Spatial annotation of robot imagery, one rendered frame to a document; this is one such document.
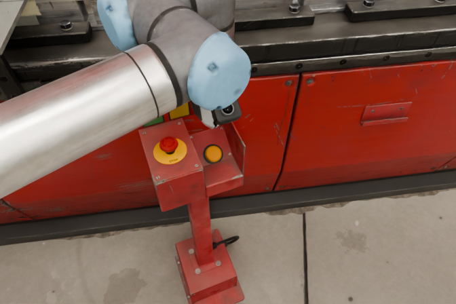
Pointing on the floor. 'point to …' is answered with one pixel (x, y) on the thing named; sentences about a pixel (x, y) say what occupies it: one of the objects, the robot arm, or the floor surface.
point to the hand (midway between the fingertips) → (214, 126)
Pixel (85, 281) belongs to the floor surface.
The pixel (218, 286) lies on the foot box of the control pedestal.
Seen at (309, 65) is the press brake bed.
